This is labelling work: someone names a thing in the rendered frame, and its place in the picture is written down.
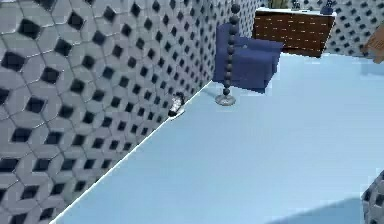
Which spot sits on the black beaded floor lamp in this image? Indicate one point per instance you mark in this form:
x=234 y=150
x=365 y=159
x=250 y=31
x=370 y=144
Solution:
x=229 y=63

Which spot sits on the small dark figurine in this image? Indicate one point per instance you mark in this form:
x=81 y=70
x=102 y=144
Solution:
x=295 y=4

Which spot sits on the brown wooden chest of drawers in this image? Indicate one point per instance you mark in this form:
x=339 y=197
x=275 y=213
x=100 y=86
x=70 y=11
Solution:
x=293 y=31

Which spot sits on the dark blue pot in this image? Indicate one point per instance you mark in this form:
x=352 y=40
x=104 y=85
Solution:
x=326 y=10

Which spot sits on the green house plant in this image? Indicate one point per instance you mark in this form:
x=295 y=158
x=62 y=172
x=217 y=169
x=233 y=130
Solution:
x=279 y=3

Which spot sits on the brown wooden furniture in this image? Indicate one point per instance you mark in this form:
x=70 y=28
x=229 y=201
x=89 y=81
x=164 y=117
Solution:
x=376 y=45

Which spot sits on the small black white wall object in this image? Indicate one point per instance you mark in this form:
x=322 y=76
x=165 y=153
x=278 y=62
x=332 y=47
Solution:
x=176 y=104

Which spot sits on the blue armchair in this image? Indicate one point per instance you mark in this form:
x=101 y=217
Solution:
x=253 y=65

